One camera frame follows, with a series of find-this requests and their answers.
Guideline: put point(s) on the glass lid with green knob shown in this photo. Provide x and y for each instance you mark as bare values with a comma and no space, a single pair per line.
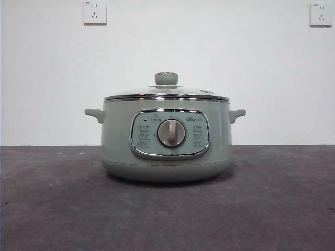
166,77

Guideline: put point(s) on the green electric cooking pot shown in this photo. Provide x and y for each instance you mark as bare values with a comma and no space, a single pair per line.
117,157

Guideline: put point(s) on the white wall socket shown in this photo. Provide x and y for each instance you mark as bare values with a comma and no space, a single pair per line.
95,13
319,14

